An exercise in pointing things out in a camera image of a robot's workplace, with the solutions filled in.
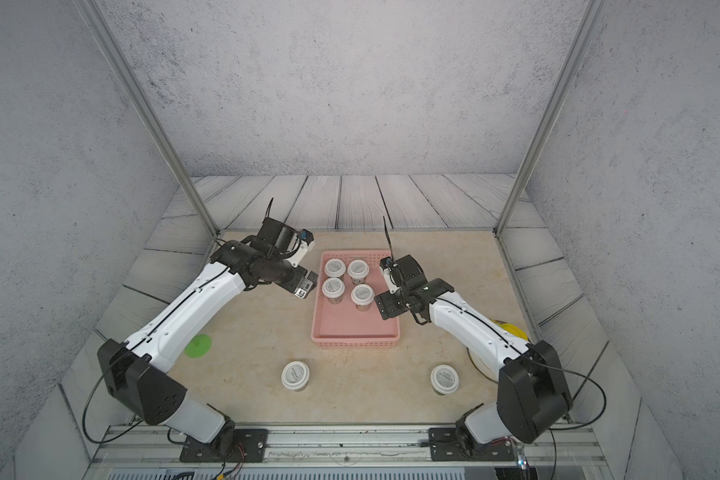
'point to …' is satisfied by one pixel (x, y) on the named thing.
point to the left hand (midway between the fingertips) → (305, 275)
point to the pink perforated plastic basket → (342, 326)
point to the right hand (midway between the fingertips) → (392, 298)
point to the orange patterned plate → (475, 376)
